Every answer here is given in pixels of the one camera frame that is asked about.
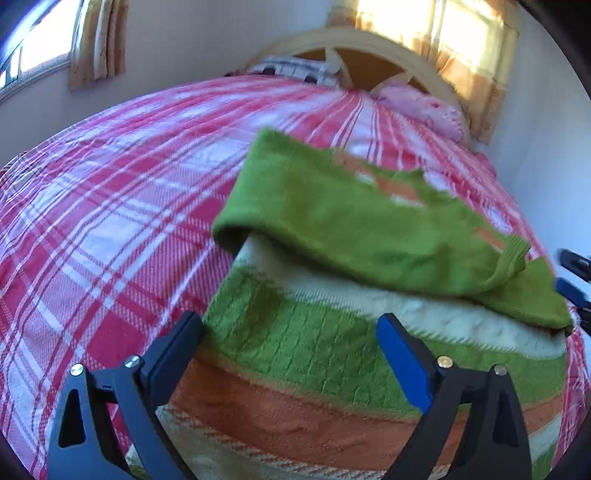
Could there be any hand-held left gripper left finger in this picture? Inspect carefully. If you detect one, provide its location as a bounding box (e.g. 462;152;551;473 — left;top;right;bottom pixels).
46;311;204;480

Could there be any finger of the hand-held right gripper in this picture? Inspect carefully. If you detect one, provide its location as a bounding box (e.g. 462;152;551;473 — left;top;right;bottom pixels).
558;248;591;280
555;277;591;320

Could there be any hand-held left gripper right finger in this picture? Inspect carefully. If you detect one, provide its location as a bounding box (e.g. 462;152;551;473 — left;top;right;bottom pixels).
376;313;532;480

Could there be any green orange striped knit sweater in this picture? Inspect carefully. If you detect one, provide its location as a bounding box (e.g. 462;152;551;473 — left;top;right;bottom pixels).
124;128;575;480

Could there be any red white plaid bed blanket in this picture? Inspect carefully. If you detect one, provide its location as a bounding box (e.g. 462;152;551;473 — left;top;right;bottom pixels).
0;74;591;480

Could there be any pink floral pillow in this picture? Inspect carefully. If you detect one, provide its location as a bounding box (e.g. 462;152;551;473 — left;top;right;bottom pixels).
376;83;465;142

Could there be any yellow patterned curtain with valance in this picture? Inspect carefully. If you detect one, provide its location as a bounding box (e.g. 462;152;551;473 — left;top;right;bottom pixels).
327;0;522;145

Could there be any black white patterned pillow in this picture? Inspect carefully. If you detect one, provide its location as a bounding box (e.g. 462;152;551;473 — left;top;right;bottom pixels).
247;55;343;86

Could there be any cream wooden headboard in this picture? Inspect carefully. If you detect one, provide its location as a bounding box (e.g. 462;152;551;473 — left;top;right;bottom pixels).
245;27;472;145

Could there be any yellow patterned side window curtain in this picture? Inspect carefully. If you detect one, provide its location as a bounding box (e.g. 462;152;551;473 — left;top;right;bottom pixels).
69;0;129;91

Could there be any sliding glass window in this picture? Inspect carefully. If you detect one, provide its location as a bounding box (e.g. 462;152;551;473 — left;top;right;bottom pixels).
0;0;89;99

